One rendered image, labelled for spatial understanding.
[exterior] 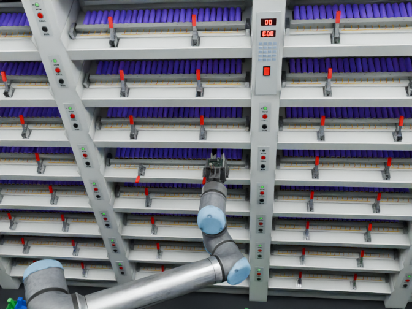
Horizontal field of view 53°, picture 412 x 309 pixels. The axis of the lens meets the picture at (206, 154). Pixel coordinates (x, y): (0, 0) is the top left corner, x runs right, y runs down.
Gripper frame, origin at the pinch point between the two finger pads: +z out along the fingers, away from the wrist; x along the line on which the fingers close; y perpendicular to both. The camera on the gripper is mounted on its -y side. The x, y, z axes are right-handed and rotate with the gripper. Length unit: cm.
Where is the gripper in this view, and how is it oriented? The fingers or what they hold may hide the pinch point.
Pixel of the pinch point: (218, 158)
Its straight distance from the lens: 164.4
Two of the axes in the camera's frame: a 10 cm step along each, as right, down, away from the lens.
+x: -9.9, -0.1, 1.1
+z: 0.9, -6.3, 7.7
